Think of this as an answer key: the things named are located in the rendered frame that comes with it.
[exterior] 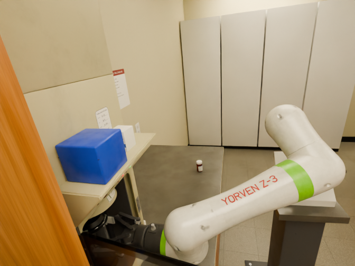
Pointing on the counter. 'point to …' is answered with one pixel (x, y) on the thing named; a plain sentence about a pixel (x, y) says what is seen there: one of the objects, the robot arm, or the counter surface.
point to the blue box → (92, 155)
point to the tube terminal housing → (77, 122)
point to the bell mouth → (105, 203)
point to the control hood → (99, 193)
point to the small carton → (127, 131)
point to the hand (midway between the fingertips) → (95, 229)
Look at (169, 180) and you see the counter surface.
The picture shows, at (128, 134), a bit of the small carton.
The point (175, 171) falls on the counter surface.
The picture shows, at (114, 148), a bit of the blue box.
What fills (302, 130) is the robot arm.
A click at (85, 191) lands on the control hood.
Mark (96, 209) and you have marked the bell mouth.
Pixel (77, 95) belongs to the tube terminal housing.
